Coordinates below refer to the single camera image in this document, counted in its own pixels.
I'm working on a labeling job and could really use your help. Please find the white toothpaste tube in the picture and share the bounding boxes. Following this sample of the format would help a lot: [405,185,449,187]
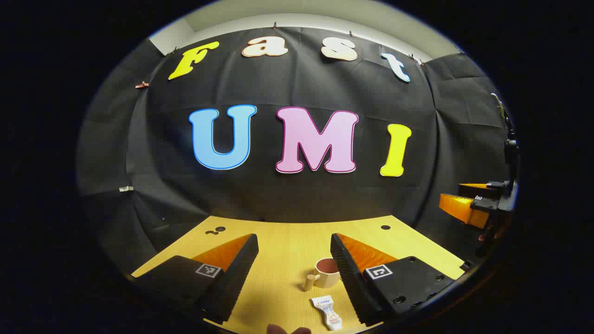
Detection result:
[311,295,343,331]

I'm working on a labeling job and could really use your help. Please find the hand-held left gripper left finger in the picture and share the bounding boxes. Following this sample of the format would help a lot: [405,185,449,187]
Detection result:
[131,233,259,325]

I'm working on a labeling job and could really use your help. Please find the black backdrop cloth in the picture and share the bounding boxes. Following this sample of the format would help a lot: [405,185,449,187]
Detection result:
[77,26,518,279]

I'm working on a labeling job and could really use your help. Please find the beige cup with wooden handle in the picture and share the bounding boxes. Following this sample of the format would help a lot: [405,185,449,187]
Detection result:
[304,257,342,292]

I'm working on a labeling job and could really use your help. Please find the wooden desktop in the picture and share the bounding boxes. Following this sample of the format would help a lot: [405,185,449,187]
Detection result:
[131,215,466,334]

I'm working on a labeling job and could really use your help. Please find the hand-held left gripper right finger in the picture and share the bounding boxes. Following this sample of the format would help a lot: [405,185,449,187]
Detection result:
[330,233,465,328]

